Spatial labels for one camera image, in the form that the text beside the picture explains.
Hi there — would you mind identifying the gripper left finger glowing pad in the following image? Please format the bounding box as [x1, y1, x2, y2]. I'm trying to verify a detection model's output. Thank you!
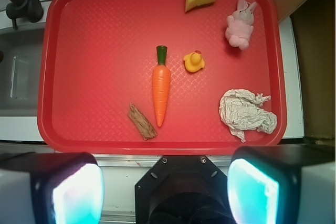
[1, 152, 104, 223]

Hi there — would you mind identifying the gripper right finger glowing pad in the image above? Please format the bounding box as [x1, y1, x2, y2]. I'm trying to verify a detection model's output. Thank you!
[227, 145, 335, 223]

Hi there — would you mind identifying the crumpled white paper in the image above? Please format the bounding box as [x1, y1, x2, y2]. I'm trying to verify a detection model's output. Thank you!
[218, 89, 277, 143]

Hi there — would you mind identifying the brown wood piece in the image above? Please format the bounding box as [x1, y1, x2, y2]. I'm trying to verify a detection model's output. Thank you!
[127, 103, 158, 141]

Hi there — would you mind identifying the grey metal sink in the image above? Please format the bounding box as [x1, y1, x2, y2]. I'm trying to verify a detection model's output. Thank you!
[1, 23, 45, 116]

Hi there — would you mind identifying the red plastic tray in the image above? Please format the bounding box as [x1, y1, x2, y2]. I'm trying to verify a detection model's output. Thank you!
[37, 0, 287, 155]

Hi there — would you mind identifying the yellow rubber duck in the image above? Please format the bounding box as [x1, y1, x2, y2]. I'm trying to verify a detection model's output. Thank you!
[183, 50, 205, 73]

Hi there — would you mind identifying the orange toy carrot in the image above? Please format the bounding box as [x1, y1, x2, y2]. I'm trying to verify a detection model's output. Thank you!
[152, 45, 171, 127]

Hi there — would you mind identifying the pink plush bunny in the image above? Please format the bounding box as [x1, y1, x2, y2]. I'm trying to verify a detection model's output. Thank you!
[225, 0, 257, 50]

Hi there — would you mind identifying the black faucet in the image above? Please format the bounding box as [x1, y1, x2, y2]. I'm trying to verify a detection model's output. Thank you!
[5, 0, 44, 30]

